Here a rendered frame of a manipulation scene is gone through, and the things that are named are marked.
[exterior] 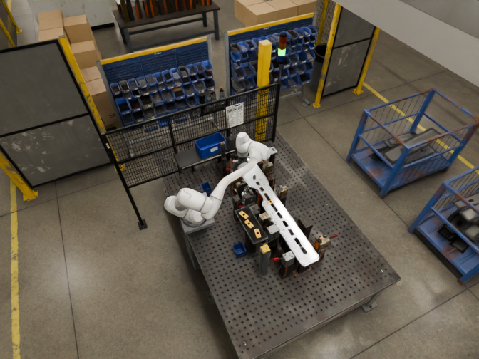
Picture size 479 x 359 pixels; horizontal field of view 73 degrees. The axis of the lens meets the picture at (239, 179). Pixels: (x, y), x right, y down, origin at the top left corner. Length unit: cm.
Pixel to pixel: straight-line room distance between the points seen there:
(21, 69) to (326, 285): 369
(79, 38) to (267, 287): 549
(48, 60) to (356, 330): 423
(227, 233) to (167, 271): 100
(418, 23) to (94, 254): 407
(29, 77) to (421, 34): 387
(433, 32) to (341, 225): 293
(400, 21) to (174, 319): 343
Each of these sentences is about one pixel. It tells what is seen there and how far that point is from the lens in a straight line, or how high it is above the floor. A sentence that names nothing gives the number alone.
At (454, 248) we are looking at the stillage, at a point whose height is 17.
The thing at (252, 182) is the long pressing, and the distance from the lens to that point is 328.
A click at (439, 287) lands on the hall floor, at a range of 438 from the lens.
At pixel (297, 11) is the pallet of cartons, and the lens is 615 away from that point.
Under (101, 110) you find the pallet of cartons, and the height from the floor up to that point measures 44.
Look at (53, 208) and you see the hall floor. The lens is 500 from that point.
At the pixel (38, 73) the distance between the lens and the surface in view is 415.
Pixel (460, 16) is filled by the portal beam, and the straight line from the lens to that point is 65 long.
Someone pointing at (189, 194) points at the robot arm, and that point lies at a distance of 240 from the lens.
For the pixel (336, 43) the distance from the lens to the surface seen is 555.
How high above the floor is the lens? 351
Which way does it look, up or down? 49 degrees down
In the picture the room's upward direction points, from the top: 1 degrees counter-clockwise
